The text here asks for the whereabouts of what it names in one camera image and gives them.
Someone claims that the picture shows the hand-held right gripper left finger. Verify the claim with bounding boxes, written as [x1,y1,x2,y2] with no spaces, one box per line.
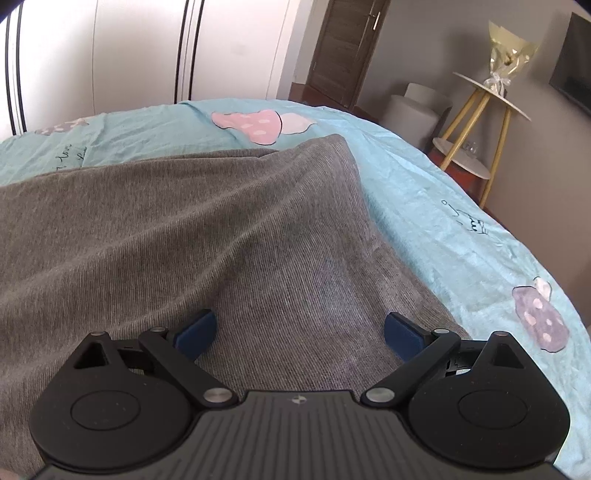
[71,309,236,409]

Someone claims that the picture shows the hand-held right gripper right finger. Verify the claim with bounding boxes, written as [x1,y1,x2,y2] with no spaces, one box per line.
[360,311,522,409]

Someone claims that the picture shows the grey pants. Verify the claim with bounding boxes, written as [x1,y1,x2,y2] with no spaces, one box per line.
[0,134,474,480]

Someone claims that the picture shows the light blue printed bed sheet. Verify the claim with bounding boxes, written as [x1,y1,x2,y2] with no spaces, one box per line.
[0,98,591,467]

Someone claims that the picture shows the white cylinder stool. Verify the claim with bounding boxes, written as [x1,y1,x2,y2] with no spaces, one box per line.
[381,82,453,151]

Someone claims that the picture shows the round side table wooden legs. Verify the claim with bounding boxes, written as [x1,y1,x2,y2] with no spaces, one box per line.
[431,71,534,208]

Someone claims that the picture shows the brown wooden door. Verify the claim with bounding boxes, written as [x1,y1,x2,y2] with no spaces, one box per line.
[307,0,393,109]

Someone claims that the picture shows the white wardrobe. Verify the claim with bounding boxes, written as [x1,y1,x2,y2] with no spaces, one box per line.
[0,0,315,139]

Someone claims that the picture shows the yellow wrapped bouquet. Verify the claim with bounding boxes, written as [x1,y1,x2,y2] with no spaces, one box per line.
[482,21,541,97]

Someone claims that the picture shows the black wall television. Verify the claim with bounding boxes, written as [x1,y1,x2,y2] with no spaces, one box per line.
[549,11,591,116]

